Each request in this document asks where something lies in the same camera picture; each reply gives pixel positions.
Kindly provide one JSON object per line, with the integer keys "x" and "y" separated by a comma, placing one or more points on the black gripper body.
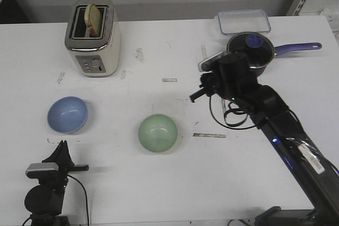
{"x": 231, "y": 76}
{"x": 57, "y": 179}

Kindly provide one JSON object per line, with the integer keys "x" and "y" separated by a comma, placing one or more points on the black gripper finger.
{"x": 66, "y": 154}
{"x": 58, "y": 152}
{"x": 197, "y": 94}

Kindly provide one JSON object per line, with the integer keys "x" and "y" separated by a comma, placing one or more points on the green bowl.
{"x": 157, "y": 133}

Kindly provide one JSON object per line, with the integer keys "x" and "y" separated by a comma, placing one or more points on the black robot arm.
{"x": 46, "y": 205}
{"x": 315, "y": 174}

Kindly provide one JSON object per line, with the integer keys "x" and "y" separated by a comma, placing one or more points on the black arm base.
{"x": 276, "y": 216}

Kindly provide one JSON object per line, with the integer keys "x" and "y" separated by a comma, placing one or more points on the glass lid with blue knob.
{"x": 259, "y": 49}

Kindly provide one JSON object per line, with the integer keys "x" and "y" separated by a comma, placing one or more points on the blue bowl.
{"x": 67, "y": 115}

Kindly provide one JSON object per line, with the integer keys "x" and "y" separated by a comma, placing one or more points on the dark blue saucepan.
{"x": 283, "y": 49}

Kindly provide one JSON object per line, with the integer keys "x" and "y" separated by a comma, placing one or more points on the clear plastic food container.
{"x": 237, "y": 21}

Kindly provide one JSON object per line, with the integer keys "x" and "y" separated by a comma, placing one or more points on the cream two-slot toaster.
{"x": 94, "y": 57}

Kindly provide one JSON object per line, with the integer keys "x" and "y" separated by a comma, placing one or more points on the bread slice in toaster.
{"x": 93, "y": 20}

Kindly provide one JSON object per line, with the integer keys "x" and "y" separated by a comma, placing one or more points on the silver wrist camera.
{"x": 207, "y": 64}
{"x": 37, "y": 170}

